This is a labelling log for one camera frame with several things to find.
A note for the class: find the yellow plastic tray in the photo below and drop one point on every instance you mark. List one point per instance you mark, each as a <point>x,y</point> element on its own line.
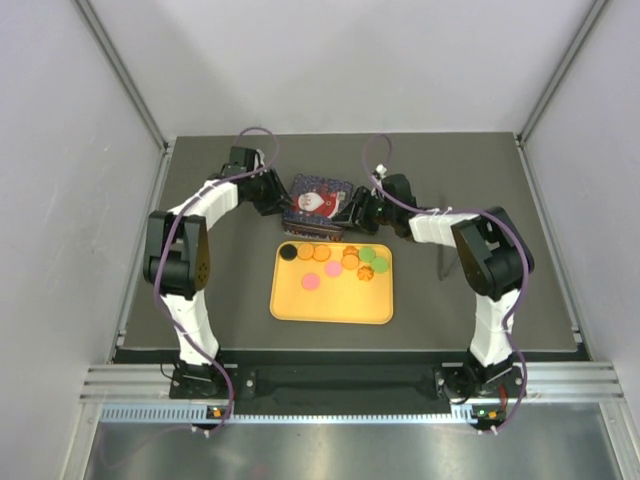
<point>344,299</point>

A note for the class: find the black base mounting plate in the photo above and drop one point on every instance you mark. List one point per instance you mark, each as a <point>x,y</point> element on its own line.
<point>291,381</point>

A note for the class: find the tan round patterned biscuit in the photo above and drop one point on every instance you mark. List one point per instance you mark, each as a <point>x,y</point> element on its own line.
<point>305,251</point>

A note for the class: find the gold tin lid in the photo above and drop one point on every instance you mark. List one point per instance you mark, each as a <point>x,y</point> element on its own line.
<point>316,201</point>

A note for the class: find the orange swirl cookie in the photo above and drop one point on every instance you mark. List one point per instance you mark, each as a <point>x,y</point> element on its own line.
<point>365,273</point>
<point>351,250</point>

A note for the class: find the aluminium frame rail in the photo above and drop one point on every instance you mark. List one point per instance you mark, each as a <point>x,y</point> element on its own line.
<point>140,394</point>

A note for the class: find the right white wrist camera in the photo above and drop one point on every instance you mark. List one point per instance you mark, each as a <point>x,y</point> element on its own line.
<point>381,170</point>

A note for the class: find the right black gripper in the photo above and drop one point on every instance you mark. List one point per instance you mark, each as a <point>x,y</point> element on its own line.
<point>362,199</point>

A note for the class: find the decorated cookie tin box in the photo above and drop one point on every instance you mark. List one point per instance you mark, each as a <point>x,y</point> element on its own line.
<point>313,231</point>

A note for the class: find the pink sandwich cookie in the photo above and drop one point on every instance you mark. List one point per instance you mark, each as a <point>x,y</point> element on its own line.
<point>310,281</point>
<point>333,269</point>

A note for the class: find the green cookie upper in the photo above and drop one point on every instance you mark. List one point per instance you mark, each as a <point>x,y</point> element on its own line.
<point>366,254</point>

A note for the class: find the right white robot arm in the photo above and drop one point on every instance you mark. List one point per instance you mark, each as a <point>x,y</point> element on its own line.
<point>495,262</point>

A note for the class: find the black sandwich cookie corner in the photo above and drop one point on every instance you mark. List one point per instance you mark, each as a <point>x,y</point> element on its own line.
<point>288,252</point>

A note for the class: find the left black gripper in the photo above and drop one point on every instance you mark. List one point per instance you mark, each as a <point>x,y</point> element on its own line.
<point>278,196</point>

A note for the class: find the orange swirl cookie right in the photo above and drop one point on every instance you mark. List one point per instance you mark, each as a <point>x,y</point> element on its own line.
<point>365,273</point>

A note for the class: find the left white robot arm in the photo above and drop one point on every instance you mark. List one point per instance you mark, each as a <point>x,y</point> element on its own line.
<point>176,258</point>

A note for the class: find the orange swirl cookie upper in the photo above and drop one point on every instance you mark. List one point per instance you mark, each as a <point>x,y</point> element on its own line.
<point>351,250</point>

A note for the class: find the green cookie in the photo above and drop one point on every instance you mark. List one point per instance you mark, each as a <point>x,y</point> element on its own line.
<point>366,254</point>
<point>379,265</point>

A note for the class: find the pink sandwich cookie upper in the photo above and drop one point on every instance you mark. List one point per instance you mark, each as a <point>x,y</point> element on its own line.
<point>333,269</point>

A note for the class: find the green cookie right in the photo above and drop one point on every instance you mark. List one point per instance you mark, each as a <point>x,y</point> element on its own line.
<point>379,265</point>

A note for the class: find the tan round biscuit behind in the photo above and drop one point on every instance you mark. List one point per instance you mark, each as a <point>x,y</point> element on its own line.
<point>321,253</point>

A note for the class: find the pink sandwich cookie lower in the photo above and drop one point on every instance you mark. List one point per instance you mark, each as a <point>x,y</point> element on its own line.
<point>310,281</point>

